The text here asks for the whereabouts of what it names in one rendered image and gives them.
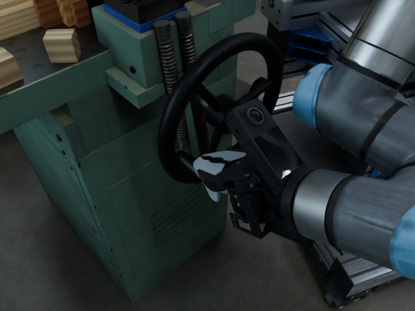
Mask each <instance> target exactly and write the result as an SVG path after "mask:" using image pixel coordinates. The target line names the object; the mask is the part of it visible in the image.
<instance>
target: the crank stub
mask: <svg viewBox="0 0 415 311"><path fill-rule="evenodd" d="M175 156H176V158H177V159H178V161H179V162H180V163H181V164H182V165H183V166H184V167H185V168H186V170H187V171H188V172H189V173H190V174H192V175H193V176H194V177H195V178H199V177H198V175H197V174H196V172H195V170H194V167H193V162H194V161H195V160H196V159H197V158H195V157H193V156H192V155H190V154H189V153H187V152H185V151H183V150H179V151H178V152H177V153H176V155H175Z"/></svg>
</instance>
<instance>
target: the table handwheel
mask: <svg viewBox="0 0 415 311"><path fill-rule="evenodd" d="M243 51H256V52H258V53H260V54H261V55H262V56H263V58H264V59H265V61H266V65H267V79H266V80H265V81H263V82H262V83H261V84H260V85H258V86H257V87H255V89H253V90H251V91H250V92H248V93H247V94H245V95H244V96H242V97H241V98H239V99H238V100H234V99H233V98H232V97H230V96H228V95H227V94H221V95H218V96H216V95H214V94H212V93H211V92H210V91H208V89H207V88H206V87H205V86H204V85H203V84H202V82H203V81H204V79H205V78H206V77H207V76H208V75H209V74H210V73H211V72H212V71H213V70H214V69H215V68H216V67H217V66H218V65H220V64H221V63H223V61H225V60H227V59H228V58H230V57H232V56H234V55H235V54H238V53H240V52H243ZM282 77H283V65H282V58H281V55H280V52H279V50H278V48H277V46H276V45H275V44H274V42H273V41H272V40H271V39H270V38H268V37H267V36H265V35H263V34H260V33H255V32H243V33H237V34H234V35H231V36H228V37H226V38H224V39H222V40H220V41H219V42H217V43H216V44H214V45H213V46H211V47H210V48H209V49H207V50H206V51H205V52H204V53H202V54H201V55H200V56H199V57H198V58H197V59H196V60H195V61H194V62H193V63H192V65H191V66H190V67H189V68H188V70H187V71H186V72H185V73H184V74H183V76H182V77H181V79H180V80H179V82H178V83H177V85H176V87H175V88H174V90H173V92H172V94H171V95H170V98H169V100H168V101H167V104H166V106H165V109H164V111H163V114H162V117H161V121H160V124H159V130H158V135H157V151H158V156H159V160H160V163H161V165H162V167H163V169H164V171H165V172H166V174H168V175H169V176H170V177H171V178H172V179H174V180H175V181H178V182H181V183H185V184H197V183H202V182H203V181H202V179H200V178H195V177H194V176H193V175H192V174H190V173H189V172H188V171H187V170H186V168H185V167H183V166H182V165H181V164H180V163H179V161H178V159H177V158H176V156H175V155H176V153H175V140H176V135H177V130H178V126H179V123H180V120H181V117H182V115H183V113H184V111H185V109H186V106H187V105H188V103H189V101H190V99H191V97H192V96H193V95H194V93H196V94H197V95H198V97H197V98H196V99H195V100H196V101H194V105H195V106H196V107H198V108H199V109H201V110H202V111H203V112H205V113H206V121H207V122H208V123H209V124H210V125H212V126H213V127H214V128H215V129H214V132H213V135H212V138H211V142H210V144H209V147H208V150H207V153H206V154H209V153H213V152H216V150H217V148H218V145H219V143H220V141H221V138H222V136H223V134H224V135H228V134H231V133H232V132H231V131H230V129H229V128H228V126H227V125H226V124H225V119H226V117H227V116H228V114H229V113H231V111H232V110H233V109H234V108H235V107H237V106H239V105H241V104H243V103H245V102H248V101H250V100H252V99H255V98H256V97H258V96H259V95H260V94H262V93H263V92H265V93H264V97H263V100H262V103H263V105H264V106H265V108H266V109H267V110H268V112H269V113H270V115H272V113H273V111H274V108H275V105H276V103H277V100H278V98H279V94H280V89H281V85H282Z"/></svg>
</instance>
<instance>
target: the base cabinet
mask: <svg viewBox="0 0 415 311"><path fill-rule="evenodd" d="M236 79H237V72H233V73H231V74H230V75H228V76H226V77H225V78H223V79H221V80H219V81H217V82H216V83H214V84H212V85H211V86H208V87H207V90H208V91H210V92H211V93H212V94H214V95H216V96H218V95H221V94H227V95H228V96H230V97H232V98H233V99H235V88H236ZM162 114H163V112H162V113H161V114H159V115H157V116H155V117H153V118H152V119H150V120H148V121H146V122H144V123H142V124H141V125H139V126H137V127H136V128H134V129H132V130H130V131H128V132H126V133H125V134H123V135H122V136H119V137H118V138H116V139H114V140H112V141H111V142H109V143H107V144H105V145H103V146H102V147H100V148H98V149H97V150H95V151H93V152H91V153H89V154H87V155H86V156H84V157H82V158H81V159H78V160H76V159H74V157H73V156H72V155H71V154H70V153H69V152H68V151H67V150H66V148H65V147H64V146H63V145H62V144H61V143H60V142H59V141H58V140H57V139H56V138H55V137H54V136H53V135H52V134H51V133H50V131H49V130H48V129H47V128H46V127H45V126H44V125H43V124H42V123H41V122H40V121H39V120H38V119H37V118H34V119H33V120H30V121H29V122H26V123H24V124H22V125H20V126H18V127H16V128H13V131H14V133H15V135H16V136H17V138H18V140H19V142H20V144H21V146H22V148H23V150H24V151H25V153H26V155H27V157H28V159H29V161H30V163H31V165H32V167H33V169H34V171H35V173H36V174H37V176H38V178H39V180H40V182H41V184H42V186H43V188H44V190H45V191H46V194H47V195H48V197H49V200H50V201H51V202H52V204H53V205H54V207H55V208H56V209H57V210H58V211H59V213H60V214H61V215H62V216H63V218H64V219H65V220H66V222H67V223H68V224H69V225H70V227H71V228H72V229H73V230H74V232H75V233H76V234H77V236H78V237H79V238H80V239H81V241H82V242H83V243H84V245H85V246H86V247H87V248H88V250H89V251H90V252H91V253H92V255H93V256H94V257H95V259H96V260H97V261H98V262H99V264H100V265H101V266H102V267H103V269H104V270H105V271H106V273H107V274H108V275H109V276H110V278H111V279H112V280H113V282H114V283H115V284H116V285H117V287H118V288H119V289H120V290H121V291H122V293H123V294H124V296H125V297H126V298H127V299H128V301H129V302H130V303H131V304H132V305H133V304H134V303H135V302H136V301H137V300H139V299H140V298H141V297H143V296H144V295H145V294H146V293H147V292H148V291H150V290H151V289H152V288H153V287H155V285H157V284H158V283H159V282H161V281H162V280H163V279H164V278H165V277H166V276H168V275H169V274H170V273H172V272H173V271H174V270H175V269H176V268H177V267H179V266H180V265H181V264H182V263H184V261H186V260H187V259H188V258H190V257H191V256H192V255H193V254H194V253H195V252H197V251H198V250H199V249H200V248H202V247H203V246H204V245H205V244H206V243H208V242H209V241H210V240H211V239H212V238H213V237H215V236H216V235H217V234H219V233H220V232H221V231H222V230H223V229H224V228H226V224H227V206H228V193H227V194H224V193H220V201H219V202H216V201H214V200H212V199H211V197H210V195H209V193H208V191H207V189H206V187H205V185H204V183H203V182H202V183H197V184H185V183H181V182H178V181H175V180H174V179H172V178H171V177H170V176H169V175H168V174H166V172H165V171H164V169H163V167H162V165H161V163H160V160H159V156H158V151H157V135H158V130H159V124H160V121H161V117H162ZM185 117H186V121H187V128H188V135H189V139H190V147H191V153H192V156H193V157H195V158H198V157H200V155H199V149H198V142H197V138H196V132H195V125H194V121H193V114H192V111H191V104H190V101H189V103H188V105H187V106H186V109H185Z"/></svg>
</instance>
